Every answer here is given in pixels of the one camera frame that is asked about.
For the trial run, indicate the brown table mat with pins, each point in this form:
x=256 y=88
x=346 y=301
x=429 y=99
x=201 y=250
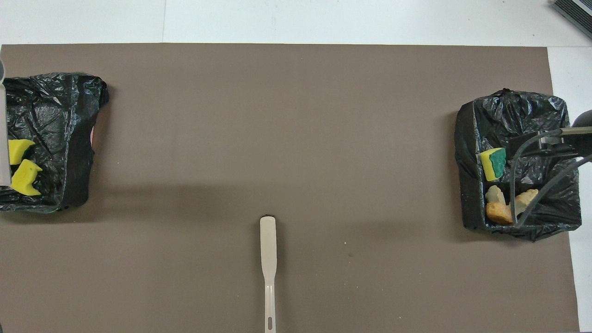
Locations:
x=277 y=115

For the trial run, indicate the beige brush with black bristles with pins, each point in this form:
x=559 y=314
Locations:
x=268 y=249

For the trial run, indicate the notched yellow sponge scrap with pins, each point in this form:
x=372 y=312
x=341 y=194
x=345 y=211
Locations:
x=25 y=180

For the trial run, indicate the brown bread roll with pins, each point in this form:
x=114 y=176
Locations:
x=498 y=213

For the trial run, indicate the yellow sponge with green back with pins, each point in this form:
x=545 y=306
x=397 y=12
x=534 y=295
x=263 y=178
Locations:
x=492 y=164

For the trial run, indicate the black bag lined bin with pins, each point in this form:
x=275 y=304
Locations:
x=60 y=115
x=508 y=115

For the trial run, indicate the dark ribbed panel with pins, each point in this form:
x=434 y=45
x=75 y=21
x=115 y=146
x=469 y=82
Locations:
x=578 y=11

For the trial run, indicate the orange striped croissant piece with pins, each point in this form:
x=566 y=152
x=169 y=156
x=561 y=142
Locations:
x=527 y=200

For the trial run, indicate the pale striped croissant piece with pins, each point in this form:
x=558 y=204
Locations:
x=495 y=194

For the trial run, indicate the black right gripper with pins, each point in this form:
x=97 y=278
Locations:
x=585 y=118

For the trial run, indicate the small yellow sponge scrap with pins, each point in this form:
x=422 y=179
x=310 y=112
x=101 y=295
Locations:
x=18 y=150

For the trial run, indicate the beige plastic dustpan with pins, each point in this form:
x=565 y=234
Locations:
x=4 y=138

